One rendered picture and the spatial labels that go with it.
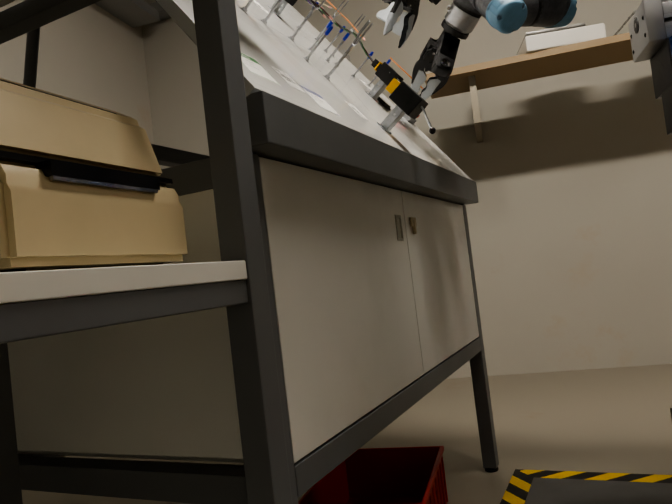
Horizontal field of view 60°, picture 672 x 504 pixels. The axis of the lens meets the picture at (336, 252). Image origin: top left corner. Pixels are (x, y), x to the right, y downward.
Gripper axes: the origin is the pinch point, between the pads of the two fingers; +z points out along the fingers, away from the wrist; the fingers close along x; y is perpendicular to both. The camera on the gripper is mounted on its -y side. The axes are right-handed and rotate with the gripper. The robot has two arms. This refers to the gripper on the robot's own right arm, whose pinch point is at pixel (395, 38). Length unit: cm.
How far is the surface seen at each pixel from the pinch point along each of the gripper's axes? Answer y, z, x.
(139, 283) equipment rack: -54, 55, 100
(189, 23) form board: -26, 29, 83
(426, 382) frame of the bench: -49, 74, 15
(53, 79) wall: 199, 42, -23
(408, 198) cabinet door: -30, 39, 17
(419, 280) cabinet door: -38, 55, 14
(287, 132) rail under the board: -41, 38, 75
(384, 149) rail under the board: -34, 33, 40
